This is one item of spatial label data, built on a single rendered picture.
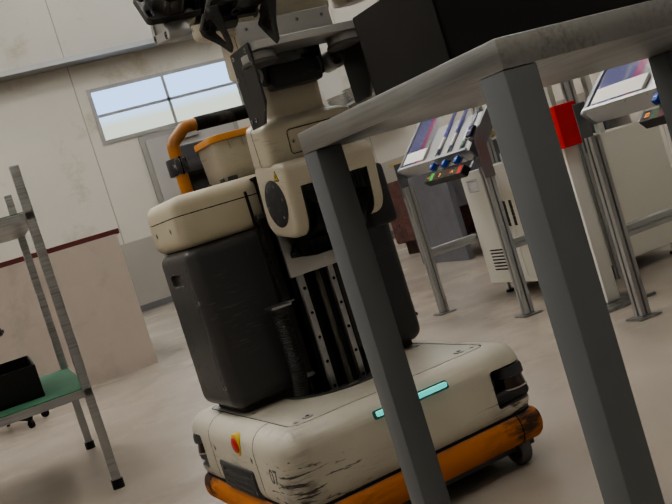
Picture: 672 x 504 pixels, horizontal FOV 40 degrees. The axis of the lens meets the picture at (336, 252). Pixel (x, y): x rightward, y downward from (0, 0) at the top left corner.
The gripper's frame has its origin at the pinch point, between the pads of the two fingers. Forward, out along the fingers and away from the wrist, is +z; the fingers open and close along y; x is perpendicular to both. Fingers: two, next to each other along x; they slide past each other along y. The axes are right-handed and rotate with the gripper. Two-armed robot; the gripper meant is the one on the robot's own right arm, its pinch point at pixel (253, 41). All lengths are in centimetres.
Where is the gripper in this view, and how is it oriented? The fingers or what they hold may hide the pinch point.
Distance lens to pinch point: 161.9
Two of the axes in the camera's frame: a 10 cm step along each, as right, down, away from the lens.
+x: -2.6, 5.1, 8.2
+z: 4.5, 8.2, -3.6
